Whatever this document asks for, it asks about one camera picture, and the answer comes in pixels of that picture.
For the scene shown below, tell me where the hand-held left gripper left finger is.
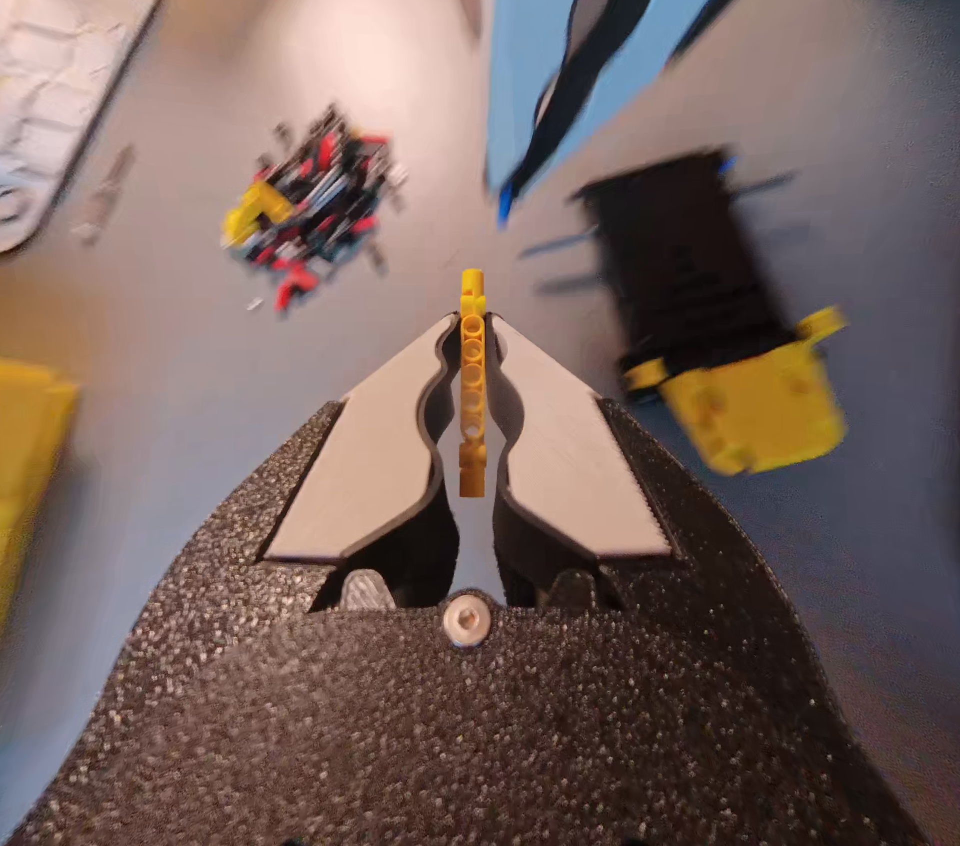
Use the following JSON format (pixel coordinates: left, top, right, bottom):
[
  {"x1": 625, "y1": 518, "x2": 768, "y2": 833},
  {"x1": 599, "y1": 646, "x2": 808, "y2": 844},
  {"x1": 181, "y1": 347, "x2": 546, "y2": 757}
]
[{"x1": 264, "y1": 313, "x2": 460, "y2": 562}]

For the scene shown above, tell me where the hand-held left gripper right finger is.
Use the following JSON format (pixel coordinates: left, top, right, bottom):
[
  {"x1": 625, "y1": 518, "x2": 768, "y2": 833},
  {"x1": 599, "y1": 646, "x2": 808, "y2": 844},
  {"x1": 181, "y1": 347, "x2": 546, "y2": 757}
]
[{"x1": 486, "y1": 313, "x2": 672, "y2": 561}]

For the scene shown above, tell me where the long yellow building beam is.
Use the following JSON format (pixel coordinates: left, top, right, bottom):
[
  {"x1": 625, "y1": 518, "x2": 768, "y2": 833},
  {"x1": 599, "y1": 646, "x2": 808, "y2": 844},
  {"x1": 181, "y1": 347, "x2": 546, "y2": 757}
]
[{"x1": 457, "y1": 268, "x2": 489, "y2": 498}]

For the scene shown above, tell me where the pile of small building parts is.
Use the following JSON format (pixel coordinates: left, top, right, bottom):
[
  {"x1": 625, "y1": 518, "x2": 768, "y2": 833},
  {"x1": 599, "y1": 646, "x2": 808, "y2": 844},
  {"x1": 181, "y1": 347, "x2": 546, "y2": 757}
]
[{"x1": 221, "y1": 103, "x2": 410, "y2": 315}]

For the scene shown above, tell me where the grey desk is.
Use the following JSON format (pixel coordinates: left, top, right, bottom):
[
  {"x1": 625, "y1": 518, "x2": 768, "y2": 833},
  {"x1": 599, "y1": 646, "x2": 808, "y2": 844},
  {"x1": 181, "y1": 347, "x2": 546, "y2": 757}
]
[{"x1": 0, "y1": 0, "x2": 960, "y2": 846}]

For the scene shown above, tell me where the yellow black toy robot body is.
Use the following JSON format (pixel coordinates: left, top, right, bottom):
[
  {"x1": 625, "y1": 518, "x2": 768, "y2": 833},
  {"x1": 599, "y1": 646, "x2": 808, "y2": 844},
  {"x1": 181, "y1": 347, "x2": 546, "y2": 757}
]
[{"x1": 573, "y1": 148, "x2": 849, "y2": 480}]

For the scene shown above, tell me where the thin grey axle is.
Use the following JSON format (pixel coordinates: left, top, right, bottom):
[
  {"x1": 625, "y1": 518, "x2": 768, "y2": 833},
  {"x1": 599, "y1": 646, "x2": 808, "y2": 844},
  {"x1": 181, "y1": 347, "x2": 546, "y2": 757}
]
[{"x1": 517, "y1": 171, "x2": 796, "y2": 296}]

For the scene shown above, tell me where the yellow plastic bin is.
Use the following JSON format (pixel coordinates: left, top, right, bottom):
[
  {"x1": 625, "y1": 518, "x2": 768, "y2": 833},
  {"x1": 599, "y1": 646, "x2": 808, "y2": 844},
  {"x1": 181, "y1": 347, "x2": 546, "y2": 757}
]
[{"x1": 0, "y1": 358, "x2": 80, "y2": 630}]

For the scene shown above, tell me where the white printed mat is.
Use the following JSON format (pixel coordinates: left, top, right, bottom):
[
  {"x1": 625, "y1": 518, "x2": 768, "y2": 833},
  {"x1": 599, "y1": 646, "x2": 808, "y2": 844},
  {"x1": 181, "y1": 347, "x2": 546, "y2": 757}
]
[{"x1": 0, "y1": 0, "x2": 165, "y2": 255}]

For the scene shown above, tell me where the clear handle screwdriver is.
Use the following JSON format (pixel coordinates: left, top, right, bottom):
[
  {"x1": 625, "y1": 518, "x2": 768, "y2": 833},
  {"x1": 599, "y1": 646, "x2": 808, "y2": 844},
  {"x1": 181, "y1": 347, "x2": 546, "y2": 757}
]
[{"x1": 71, "y1": 144, "x2": 138, "y2": 247}]

